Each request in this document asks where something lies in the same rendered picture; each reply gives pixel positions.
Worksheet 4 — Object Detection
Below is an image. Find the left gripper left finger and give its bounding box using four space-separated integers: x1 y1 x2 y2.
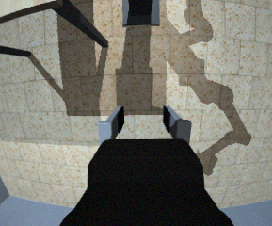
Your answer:
97 105 125 145

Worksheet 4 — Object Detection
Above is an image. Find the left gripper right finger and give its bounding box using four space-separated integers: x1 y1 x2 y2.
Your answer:
163 105 192 145

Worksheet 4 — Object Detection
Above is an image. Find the wooden table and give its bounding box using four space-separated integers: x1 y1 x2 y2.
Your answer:
0 0 109 58

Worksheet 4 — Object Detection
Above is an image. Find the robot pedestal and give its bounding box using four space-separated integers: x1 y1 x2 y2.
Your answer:
121 0 161 26

